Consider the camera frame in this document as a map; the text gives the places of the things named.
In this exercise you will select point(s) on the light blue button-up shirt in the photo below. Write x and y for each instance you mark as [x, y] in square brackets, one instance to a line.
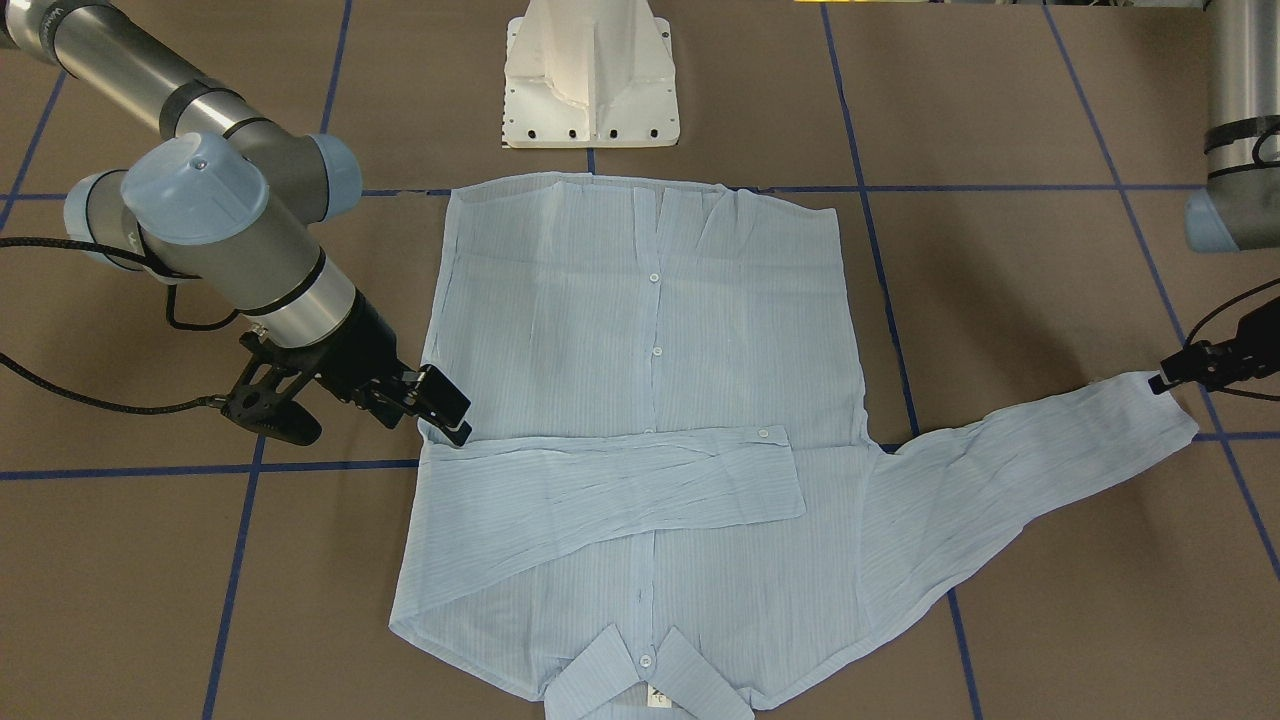
[670, 505]

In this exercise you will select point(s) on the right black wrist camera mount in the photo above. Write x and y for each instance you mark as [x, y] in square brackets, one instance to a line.
[263, 399]

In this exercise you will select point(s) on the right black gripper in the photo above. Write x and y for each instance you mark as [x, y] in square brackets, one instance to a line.
[362, 350]

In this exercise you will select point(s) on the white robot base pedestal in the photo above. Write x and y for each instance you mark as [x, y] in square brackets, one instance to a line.
[590, 75]

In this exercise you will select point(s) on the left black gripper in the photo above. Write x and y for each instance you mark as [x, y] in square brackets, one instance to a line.
[1203, 363]

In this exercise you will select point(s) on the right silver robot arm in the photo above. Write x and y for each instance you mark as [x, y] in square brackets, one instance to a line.
[227, 199]

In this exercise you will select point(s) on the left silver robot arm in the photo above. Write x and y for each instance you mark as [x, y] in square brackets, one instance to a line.
[1237, 210]

